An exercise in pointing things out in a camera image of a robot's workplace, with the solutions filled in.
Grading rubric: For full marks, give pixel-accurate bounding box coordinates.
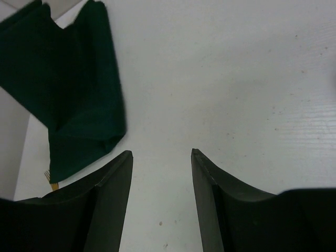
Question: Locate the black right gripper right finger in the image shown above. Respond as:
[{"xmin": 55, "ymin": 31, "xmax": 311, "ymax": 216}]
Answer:
[{"xmin": 191, "ymin": 149, "xmax": 335, "ymax": 251}]

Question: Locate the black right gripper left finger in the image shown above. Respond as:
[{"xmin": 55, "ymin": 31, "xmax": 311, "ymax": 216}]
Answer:
[{"xmin": 1, "ymin": 151, "xmax": 133, "ymax": 251}]

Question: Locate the gold fork green handle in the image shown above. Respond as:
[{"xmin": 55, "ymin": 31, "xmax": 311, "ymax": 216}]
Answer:
[{"xmin": 44, "ymin": 170, "xmax": 60, "ymax": 192}]

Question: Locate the dark green cloth napkin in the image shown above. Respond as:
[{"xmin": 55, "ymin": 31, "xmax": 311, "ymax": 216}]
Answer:
[{"xmin": 1, "ymin": 1, "xmax": 127, "ymax": 183}]

